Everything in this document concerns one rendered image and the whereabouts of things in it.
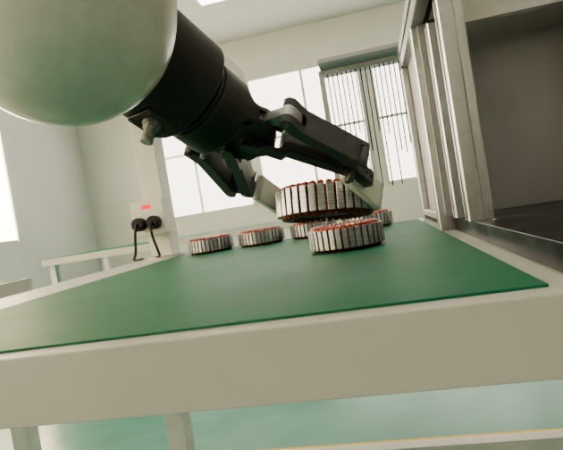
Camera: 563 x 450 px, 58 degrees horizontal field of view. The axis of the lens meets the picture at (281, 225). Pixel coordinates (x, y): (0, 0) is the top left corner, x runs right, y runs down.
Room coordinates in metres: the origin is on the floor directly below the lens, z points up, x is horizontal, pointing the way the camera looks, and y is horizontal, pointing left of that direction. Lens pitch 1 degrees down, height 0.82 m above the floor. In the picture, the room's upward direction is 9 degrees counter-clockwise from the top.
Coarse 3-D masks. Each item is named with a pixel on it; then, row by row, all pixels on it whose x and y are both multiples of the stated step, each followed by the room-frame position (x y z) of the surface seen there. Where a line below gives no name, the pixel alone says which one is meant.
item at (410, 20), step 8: (408, 0) 0.75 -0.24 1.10; (416, 0) 0.68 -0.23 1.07; (424, 0) 0.69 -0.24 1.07; (432, 0) 0.70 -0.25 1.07; (408, 8) 0.78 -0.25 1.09; (416, 8) 0.71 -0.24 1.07; (424, 8) 0.72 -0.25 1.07; (432, 8) 0.72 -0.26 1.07; (408, 16) 0.78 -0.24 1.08; (416, 16) 0.75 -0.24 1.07; (424, 16) 0.76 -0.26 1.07; (432, 16) 0.76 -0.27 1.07; (408, 24) 0.80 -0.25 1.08; (416, 24) 0.78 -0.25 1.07; (400, 32) 0.94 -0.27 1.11; (408, 32) 0.82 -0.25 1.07; (400, 40) 0.96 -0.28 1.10; (408, 40) 0.86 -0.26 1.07; (400, 48) 0.99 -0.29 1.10; (408, 48) 0.91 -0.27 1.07; (400, 56) 1.01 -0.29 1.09; (408, 56) 0.96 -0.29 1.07; (400, 64) 1.04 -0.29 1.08
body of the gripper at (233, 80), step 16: (224, 80) 0.42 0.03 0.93; (240, 80) 0.44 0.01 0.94; (224, 96) 0.41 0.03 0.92; (240, 96) 0.42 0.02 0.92; (208, 112) 0.41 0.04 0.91; (224, 112) 0.41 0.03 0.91; (240, 112) 0.42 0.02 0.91; (256, 112) 0.44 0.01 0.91; (192, 128) 0.41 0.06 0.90; (208, 128) 0.41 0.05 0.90; (224, 128) 0.42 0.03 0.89; (240, 128) 0.44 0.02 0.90; (256, 128) 0.44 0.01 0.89; (272, 128) 0.44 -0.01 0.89; (192, 144) 0.43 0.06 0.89; (208, 144) 0.43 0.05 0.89; (224, 144) 0.43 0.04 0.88; (240, 144) 0.47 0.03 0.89; (272, 144) 0.46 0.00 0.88
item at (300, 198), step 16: (288, 192) 0.53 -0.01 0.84; (304, 192) 0.52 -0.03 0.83; (320, 192) 0.51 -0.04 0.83; (336, 192) 0.51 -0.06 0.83; (352, 192) 0.52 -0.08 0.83; (288, 208) 0.53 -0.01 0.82; (304, 208) 0.52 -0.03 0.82; (320, 208) 0.51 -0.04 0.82; (336, 208) 0.52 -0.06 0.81; (352, 208) 0.52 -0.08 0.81; (368, 208) 0.54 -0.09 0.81
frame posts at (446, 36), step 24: (456, 0) 0.62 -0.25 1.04; (432, 24) 0.72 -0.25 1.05; (456, 24) 0.62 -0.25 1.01; (432, 48) 0.72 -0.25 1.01; (456, 48) 0.62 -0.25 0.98; (432, 72) 0.74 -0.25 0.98; (456, 72) 0.62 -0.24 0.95; (456, 96) 0.62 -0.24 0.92; (456, 120) 0.62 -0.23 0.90; (456, 144) 0.63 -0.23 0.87; (480, 144) 0.62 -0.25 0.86; (456, 168) 0.72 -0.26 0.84; (480, 168) 0.62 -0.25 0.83; (456, 192) 0.72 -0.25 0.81; (480, 192) 0.62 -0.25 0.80; (456, 216) 0.72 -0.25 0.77; (480, 216) 0.62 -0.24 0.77
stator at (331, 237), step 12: (324, 228) 0.71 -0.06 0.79; (336, 228) 0.70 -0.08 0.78; (348, 228) 0.70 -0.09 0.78; (360, 228) 0.70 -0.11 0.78; (372, 228) 0.71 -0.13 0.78; (312, 240) 0.73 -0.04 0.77; (324, 240) 0.71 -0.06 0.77; (336, 240) 0.70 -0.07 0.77; (348, 240) 0.70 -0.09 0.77; (360, 240) 0.70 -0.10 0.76; (372, 240) 0.70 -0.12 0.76; (324, 252) 0.72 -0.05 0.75
